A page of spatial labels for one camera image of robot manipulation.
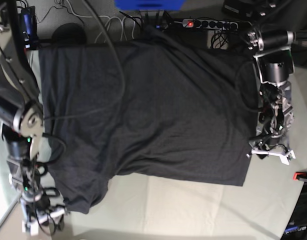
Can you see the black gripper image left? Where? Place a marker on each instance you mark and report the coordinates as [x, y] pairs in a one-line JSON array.
[[42, 198]]

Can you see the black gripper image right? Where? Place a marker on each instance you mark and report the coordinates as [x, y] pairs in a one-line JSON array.
[[267, 138]]

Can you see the dark grey t-shirt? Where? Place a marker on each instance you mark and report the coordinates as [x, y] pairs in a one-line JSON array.
[[177, 112]]

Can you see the robot arm image right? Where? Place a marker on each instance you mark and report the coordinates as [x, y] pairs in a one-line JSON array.
[[271, 36]]

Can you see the right red black clamp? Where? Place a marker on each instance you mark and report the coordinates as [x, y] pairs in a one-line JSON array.
[[300, 176]]

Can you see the red black clamp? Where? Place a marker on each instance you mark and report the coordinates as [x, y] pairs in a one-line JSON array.
[[28, 26], [300, 176]]

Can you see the light green table cloth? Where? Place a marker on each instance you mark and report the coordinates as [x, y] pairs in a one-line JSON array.
[[138, 206]]

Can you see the black power strip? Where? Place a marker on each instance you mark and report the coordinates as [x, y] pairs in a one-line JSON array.
[[209, 24]]

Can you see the left red black clamp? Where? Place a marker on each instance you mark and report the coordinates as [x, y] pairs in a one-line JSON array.
[[28, 26]]

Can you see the black round stool seat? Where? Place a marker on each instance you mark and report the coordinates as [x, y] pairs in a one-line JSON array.
[[69, 34]]

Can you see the blue box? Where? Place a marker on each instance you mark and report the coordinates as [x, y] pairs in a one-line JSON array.
[[129, 5]]

